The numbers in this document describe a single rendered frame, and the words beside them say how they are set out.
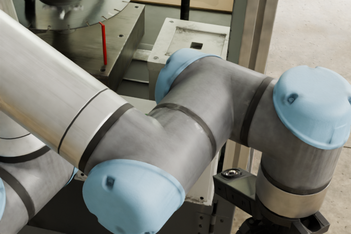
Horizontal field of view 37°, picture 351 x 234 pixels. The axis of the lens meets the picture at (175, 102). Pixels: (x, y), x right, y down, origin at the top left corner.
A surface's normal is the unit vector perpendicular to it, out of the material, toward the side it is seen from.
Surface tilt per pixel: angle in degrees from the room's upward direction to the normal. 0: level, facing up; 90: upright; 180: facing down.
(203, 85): 4
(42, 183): 67
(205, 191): 90
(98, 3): 0
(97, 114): 23
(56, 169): 80
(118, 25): 0
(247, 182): 30
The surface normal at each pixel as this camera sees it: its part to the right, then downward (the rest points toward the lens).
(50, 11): 0.04, -0.76
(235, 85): -0.13, -0.52
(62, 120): -0.16, -0.01
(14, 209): 0.79, 0.00
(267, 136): -0.49, 0.39
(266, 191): -0.87, 0.30
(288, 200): -0.30, 0.62
